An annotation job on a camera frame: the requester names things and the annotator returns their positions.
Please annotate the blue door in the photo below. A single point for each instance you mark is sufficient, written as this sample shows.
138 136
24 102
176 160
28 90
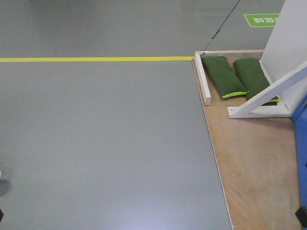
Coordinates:
300 120

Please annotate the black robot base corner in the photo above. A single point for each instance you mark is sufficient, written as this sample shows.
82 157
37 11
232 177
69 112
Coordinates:
1 215

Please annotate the left green sandbag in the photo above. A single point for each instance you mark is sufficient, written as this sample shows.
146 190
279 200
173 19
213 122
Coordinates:
223 77

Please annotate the green sandbag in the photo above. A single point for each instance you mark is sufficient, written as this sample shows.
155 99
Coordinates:
251 75
223 77

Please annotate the right green sandbag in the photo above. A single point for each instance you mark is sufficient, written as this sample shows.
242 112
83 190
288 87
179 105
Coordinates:
251 75

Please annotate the plywood base platform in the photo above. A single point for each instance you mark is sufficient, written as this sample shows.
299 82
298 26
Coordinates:
257 163

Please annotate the white rail far edge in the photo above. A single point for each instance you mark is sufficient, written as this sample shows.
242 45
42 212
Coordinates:
202 79

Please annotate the white door frame far brace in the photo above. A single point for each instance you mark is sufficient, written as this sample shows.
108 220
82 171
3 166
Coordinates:
252 108

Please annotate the black robot part with cable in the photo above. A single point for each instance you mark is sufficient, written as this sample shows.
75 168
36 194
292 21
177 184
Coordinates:
301 215

